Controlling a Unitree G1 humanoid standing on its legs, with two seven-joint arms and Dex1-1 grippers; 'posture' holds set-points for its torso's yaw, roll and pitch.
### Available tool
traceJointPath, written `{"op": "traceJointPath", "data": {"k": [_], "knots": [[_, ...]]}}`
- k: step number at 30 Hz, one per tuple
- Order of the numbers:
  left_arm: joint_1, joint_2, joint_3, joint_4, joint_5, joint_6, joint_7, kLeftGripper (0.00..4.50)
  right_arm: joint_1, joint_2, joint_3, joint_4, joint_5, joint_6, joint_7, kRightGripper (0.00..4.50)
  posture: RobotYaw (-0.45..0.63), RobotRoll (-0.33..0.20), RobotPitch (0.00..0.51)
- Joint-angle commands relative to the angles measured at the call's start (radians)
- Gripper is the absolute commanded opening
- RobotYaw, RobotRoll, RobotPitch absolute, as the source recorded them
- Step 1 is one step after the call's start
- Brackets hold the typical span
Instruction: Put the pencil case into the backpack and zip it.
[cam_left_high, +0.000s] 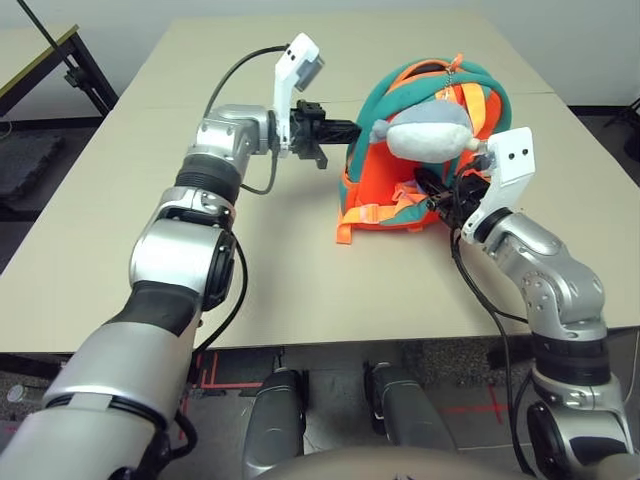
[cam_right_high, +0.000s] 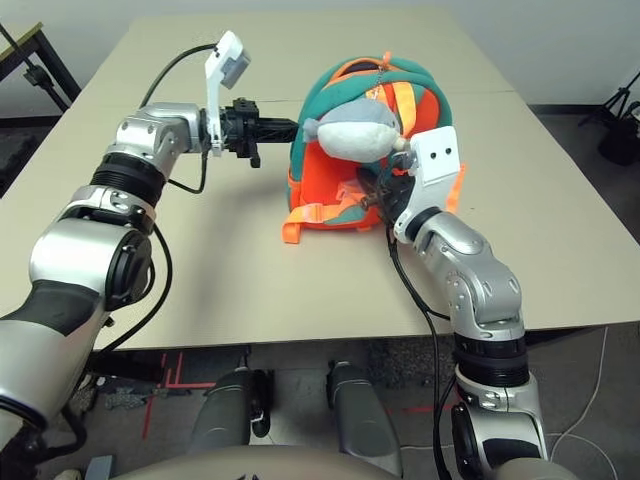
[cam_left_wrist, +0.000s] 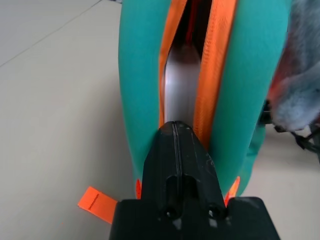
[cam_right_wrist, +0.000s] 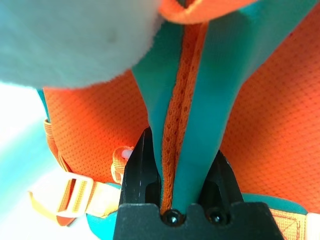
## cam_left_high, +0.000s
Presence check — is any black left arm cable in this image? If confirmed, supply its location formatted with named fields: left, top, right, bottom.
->
left=169, top=43, right=294, bottom=459

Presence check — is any beige robot torso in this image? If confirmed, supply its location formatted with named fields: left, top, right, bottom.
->
left=269, top=446, right=506, bottom=480

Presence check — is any black foam floor mat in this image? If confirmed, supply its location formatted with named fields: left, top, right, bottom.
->
left=0, top=132, right=69, bottom=201

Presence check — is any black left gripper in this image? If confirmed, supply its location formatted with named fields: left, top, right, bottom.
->
left=288, top=98, right=362, bottom=170

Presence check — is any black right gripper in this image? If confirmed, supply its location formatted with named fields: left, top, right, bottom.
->
left=413, top=167, right=494, bottom=229

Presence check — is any dark grey left robot leg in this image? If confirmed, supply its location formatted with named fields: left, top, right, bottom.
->
left=242, top=368, right=309, bottom=479

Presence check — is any beige side table black frame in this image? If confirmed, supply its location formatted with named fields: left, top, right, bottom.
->
left=0, top=23, right=120, bottom=119

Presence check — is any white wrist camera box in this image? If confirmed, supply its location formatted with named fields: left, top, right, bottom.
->
left=272, top=32, right=326, bottom=160
left=460, top=126, right=537, bottom=246

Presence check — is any dark grey right robot leg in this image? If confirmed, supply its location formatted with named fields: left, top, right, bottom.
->
left=363, top=360, right=459, bottom=451

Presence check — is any dark grey robot leg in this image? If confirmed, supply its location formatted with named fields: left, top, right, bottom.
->
left=242, top=368, right=309, bottom=479
left=363, top=360, right=459, bottom=451

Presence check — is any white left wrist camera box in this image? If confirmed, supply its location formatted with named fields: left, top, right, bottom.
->
left=272, top=32, right=326, bottom=160

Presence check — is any black tripod stand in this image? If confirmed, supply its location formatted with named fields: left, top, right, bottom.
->
left=602, top=94, right=640, bottom=161

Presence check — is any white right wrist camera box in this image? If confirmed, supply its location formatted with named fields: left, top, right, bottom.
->
left=460, top=126, right=537, bottom=246

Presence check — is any grey white plush keychain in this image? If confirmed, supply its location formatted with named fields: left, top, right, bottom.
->
left=369, top=54, right=489, bottom=164

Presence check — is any orange and teal backpack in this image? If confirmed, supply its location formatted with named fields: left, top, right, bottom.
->
left=333, top=53, right=514, bottom=246

